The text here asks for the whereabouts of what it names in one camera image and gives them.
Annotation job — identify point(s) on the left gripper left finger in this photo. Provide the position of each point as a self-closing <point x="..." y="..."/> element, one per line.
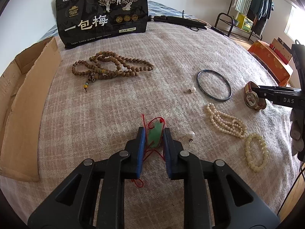
<point x="92" y="195"/>

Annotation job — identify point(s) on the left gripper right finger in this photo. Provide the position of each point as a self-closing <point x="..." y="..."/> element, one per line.
<point x="214" y="195"/>

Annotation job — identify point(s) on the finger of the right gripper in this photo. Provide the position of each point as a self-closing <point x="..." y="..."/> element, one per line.
<point x="264" y="95"/>
<point x="268" y="89"/>

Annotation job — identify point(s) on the watch with brown strap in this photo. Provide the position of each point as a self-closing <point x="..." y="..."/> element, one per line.
<point x="251" y="98"/>

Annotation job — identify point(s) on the dark blue bangle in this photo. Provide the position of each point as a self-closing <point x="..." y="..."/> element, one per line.
<point x="214" y="85"/>

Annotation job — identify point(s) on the white pearl earring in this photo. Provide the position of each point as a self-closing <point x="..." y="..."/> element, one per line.
<point x="191" y="136"/>
<point x="191" y="90"/>

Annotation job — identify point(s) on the right hand white glove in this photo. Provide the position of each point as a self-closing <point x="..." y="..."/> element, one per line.
<point x="297" y="133"/>

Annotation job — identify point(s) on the orange patterned box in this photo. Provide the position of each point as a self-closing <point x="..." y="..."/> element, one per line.
<point x="280" y="71"/>

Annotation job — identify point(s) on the yellow green box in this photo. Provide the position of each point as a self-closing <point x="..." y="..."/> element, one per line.
<point x="244" y="23"/>

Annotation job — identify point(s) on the dark green hanging garment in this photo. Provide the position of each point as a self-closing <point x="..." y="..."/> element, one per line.
<point x="259" y="13"/>

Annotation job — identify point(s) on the black clothes rack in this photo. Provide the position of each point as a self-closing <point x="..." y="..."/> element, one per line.
<point x="226" y="24"/>

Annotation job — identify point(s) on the cardboard box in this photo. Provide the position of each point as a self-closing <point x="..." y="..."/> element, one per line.
<point x="24" y="88"/>

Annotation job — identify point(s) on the black plum snack bag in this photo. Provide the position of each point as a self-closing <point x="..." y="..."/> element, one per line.
<point x="83" y="21"/>

